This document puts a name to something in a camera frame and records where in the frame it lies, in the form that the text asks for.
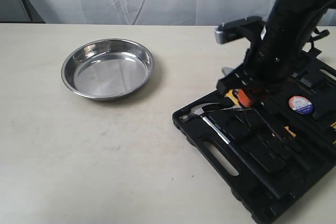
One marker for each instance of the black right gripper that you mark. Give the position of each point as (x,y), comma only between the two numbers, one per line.
(267,63)

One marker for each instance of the black plastic tool case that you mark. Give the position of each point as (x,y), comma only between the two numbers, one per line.
(294,149)

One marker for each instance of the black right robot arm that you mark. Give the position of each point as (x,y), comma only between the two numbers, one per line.
(303,16)

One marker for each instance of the yellow black utility knife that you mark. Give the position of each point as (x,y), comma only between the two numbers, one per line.
(233,96)

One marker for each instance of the steel claw hammer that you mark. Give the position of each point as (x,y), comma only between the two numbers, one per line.
(200,110)

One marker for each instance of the yellow black screwdriver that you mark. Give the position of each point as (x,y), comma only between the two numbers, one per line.
(332,132)

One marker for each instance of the round stainless steel pan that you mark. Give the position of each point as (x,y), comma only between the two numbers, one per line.
(107,69)

